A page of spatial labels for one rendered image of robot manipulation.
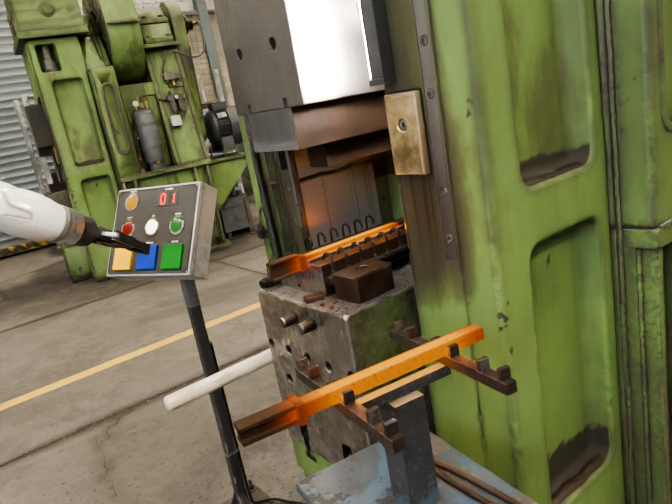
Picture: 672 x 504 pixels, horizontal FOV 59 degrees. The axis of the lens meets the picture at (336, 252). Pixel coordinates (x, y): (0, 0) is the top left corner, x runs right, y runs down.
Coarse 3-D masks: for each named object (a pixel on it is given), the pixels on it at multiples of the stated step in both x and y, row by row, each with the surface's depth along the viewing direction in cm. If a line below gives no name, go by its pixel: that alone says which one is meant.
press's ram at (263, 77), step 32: (224, 0) 139; (256, 0) 129; (288, 0) 122; (320, 0) 127; (352, 0) 132; (224, 32) 144; (256, 32) 133; (288, 32) 124; (320, 32) 128; (352, 32) 133; (256, 64) 137; (288, 64) 127; (320, 64) 129; (352, 64) 134; (256, 96) 141; (288, 96) 131; (320, 96) 130
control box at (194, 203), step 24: (120, 192) 188; (144, 192) 183; (168, 192) 178; (192, 192) 174; (216, 192) 179; (120, 216) 186; (144, 216) 181; (168, 216) 176; (192, 216) 172; (144, 240) 179; (168, 240) 174; (192, 240) 170; (192, 264) 169
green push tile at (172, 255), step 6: (168, 246) 173; (174, 246) 172; (180, 246) 170; (162, 252) 173; (168, 252) 172; (174, 252) 171; (180, 252) 170; (162, 258) 173; (168, 258) 172; (174, 258) 171; (180, 258) 170; (162, 264) 172; (168, 264) 171; (174, 264) 170; (180, 264) 169
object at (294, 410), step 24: (456, 336) 103; (480, 336) 105; (408, 360) 98; (432, 360) 100; (336, 384) 94; (360, 384) 94; (288, 408) 89; (312, 408) 90; (240, 432) 85; (264, 432) 88
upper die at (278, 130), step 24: (360, 96) 143; (264, 120) 141; (288, 120) 133; (312, 120) 135; (336, 120) 139; (360, 120) 143; (384, 120) 148; (264, 144) 144; (288, 144) 136; (312, 144) 136
